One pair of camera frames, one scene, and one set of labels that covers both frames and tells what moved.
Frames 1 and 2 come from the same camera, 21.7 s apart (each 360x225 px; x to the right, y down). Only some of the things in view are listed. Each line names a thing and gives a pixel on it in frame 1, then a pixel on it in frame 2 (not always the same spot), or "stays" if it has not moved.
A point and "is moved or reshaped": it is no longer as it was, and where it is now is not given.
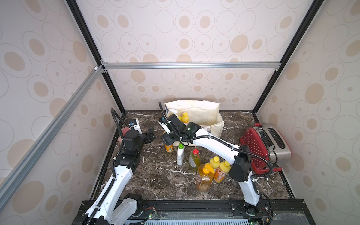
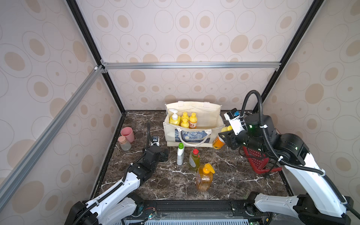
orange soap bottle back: (185, 118) stays
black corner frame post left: (93, 48) stays
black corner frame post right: (313, 11) stays
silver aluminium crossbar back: (192, 65) stays
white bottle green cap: (180, 154) stays
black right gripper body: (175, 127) → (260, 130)
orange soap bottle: (222, 171) → (193, 119)
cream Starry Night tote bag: (206, 114) stays
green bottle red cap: (194, 160) stays
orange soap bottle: (215, 163) → (218, 143)
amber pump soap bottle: (204, 177) stays
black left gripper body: (142, 138) → (162, 157)
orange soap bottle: (168, 148) is moved or reshaped
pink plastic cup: (124, 130) stays
